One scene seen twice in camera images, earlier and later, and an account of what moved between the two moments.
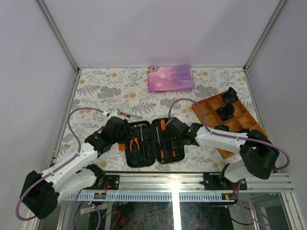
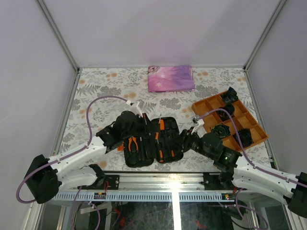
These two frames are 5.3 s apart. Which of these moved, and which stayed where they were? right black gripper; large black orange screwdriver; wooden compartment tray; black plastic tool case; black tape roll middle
Moved: right black gripper
Stayed: black plastic tool case; large black orange screwdriver; black tape roll middle; wooden compartment tray
